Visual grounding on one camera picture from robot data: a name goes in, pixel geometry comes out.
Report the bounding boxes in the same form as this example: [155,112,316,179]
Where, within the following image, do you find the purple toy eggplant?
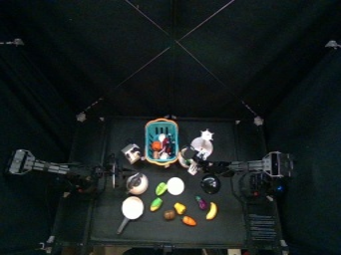
[194,195,209,211]

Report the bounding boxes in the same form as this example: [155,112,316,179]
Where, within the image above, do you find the pale pink plate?
[189,136,214,159]

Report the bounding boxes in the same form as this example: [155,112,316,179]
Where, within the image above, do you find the silver toy kettle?
[124,172,151,196]

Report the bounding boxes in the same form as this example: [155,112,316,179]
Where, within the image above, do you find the beige toy cup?
[175,147,191,169]

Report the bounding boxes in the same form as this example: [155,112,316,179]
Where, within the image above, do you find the small white toy box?
[120,142,144,165]

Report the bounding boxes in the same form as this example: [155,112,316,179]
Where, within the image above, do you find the black bowl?
[199,173,222,195]

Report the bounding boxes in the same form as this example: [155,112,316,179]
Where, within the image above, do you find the white spiky toy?
[199,128,215,141]

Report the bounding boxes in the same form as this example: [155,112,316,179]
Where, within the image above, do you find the white round plate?
[167,176,186,196]

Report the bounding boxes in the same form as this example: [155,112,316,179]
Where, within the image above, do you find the dark red toy food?
[162,136,173,154]

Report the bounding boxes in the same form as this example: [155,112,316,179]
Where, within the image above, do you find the green toy leafy vegetable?
[155,181,170,197]

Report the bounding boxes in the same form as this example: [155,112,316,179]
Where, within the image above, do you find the teal basket with orange rim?
[144,118,181,166]

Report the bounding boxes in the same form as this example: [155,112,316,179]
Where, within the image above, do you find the white frying pan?
[116,195,146,235]

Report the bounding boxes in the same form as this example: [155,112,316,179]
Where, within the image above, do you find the green yellow toy corn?
[150,196,164,213]

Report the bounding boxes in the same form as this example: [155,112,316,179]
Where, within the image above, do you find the yellow toy banana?
[205,201,219,221]

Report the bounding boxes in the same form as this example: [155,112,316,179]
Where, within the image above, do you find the white text label sticker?
[246,213,278,243]

